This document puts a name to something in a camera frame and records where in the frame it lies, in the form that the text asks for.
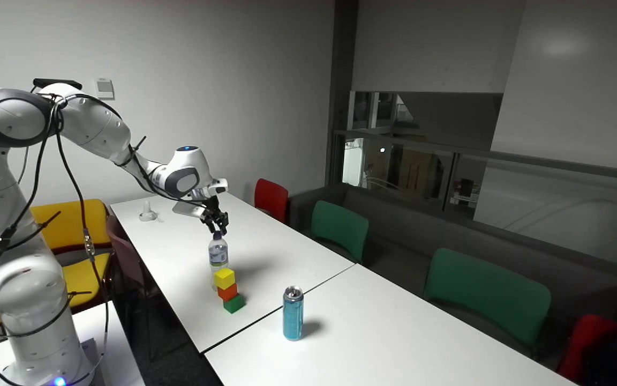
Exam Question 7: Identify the red chair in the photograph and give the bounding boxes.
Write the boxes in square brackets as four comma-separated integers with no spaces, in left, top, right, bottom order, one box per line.
[556,311,617,383]
[252,179,292,225]

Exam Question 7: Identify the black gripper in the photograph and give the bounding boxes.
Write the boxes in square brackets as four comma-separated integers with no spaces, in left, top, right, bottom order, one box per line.
[199,195,231,238]

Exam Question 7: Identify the black stereo camera bar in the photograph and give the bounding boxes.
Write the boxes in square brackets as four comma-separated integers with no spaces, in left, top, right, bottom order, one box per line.
[31,75,84,91]

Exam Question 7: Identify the green chair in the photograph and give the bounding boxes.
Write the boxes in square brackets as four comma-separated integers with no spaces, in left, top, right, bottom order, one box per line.
[307,199,373,264]
[425,246,553,352]

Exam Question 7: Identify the clear plastic water bottle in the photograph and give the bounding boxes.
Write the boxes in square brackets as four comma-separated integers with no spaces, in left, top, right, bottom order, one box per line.
[205,229,231,273]

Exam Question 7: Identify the white wall switch box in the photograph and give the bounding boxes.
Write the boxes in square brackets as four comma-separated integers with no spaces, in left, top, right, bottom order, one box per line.
[94,75,118,104]

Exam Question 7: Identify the blue drink can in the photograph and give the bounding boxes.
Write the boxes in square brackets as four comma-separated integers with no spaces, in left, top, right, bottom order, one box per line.
[281,285,307,343]

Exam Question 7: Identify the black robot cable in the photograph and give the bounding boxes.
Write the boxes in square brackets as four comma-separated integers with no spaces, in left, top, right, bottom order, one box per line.
[0,92,150,386]

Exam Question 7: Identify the yellow block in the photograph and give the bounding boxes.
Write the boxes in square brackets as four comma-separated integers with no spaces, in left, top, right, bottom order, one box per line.
[212,266,238,292]

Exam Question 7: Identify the yellow chair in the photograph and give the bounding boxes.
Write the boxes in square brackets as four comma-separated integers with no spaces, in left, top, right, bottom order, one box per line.
[0,198,114,331]

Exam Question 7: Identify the grey upholstered bench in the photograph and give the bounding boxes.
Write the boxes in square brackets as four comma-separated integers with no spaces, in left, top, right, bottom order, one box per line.
[286,183,617,360]

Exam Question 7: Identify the green block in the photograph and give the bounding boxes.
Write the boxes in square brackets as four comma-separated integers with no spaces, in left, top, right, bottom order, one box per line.
[221,294,249,315]

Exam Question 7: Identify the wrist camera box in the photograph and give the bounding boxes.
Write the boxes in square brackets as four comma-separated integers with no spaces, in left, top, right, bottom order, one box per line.
[199,179,229,198]

